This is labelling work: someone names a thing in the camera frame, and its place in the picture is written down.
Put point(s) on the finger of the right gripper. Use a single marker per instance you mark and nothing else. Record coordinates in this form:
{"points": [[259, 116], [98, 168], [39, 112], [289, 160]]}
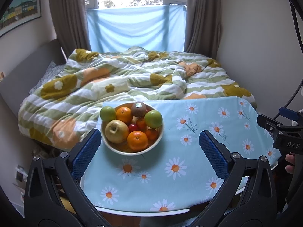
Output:
{"points": [[291, 114], [276, 127]]}

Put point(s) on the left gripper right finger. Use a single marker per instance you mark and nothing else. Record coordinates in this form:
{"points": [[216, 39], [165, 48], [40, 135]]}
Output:
{"points": [[247, 196]]}

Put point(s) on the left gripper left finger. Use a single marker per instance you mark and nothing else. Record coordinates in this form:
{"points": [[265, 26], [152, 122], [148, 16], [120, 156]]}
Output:
{"points": [[53, 196]]}

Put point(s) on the green apple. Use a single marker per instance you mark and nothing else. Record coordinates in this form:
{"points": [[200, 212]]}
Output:
{"points": [[153, 119], [107, 114]]}

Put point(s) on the large orange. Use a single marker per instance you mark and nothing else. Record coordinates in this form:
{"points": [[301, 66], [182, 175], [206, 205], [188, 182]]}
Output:
{"points": [[137, 141]]}

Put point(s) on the red cherry tomato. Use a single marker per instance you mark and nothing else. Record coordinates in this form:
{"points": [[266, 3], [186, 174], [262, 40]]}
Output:
{"points": [[133, 128]]}

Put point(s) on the small mandarin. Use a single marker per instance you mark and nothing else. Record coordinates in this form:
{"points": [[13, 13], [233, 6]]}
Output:
{"points": [[140, 122], [152, 134]]}

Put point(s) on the brown kiwi with sticker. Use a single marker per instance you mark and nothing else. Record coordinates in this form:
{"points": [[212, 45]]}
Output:
{"points": [[138, 109]]}

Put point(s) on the person's right hand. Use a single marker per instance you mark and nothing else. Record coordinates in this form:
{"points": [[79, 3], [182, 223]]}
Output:
{"points": [[290, 159]]}

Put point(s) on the light blue daisy tablecloth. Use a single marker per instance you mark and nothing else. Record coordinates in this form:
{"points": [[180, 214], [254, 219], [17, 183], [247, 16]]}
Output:
{"points": [[176, 174]]}

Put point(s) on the green striped floral quilt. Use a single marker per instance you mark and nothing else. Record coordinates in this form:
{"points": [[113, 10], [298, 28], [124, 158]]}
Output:
{"points": [[63, 110]]}

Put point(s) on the cream duck print bowl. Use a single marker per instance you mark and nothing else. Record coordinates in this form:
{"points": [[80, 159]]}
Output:
{"points": [[123, 148]]}

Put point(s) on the grey bed headboard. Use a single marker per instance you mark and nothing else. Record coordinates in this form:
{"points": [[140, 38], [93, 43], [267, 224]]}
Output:
{"points": [[16, 85]]}

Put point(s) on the right brown curtain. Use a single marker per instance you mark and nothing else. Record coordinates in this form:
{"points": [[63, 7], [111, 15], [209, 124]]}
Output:
{"points": [[202, 28]]}

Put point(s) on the brown curtain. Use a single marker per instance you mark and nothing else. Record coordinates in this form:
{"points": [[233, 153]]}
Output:
{"points": [[202, 28], [69, 19]]}

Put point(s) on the light blue window cloth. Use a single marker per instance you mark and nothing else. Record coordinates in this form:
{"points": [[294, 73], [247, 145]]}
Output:
{"points": [[154, 28]]}

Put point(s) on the left brown curtain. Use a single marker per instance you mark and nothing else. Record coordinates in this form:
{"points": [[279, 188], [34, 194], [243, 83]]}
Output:
{"points": [[69, 19]]}

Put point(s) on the framed wall picture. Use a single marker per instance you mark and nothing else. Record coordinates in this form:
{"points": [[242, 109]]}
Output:
{"points": [[20, 12]]}

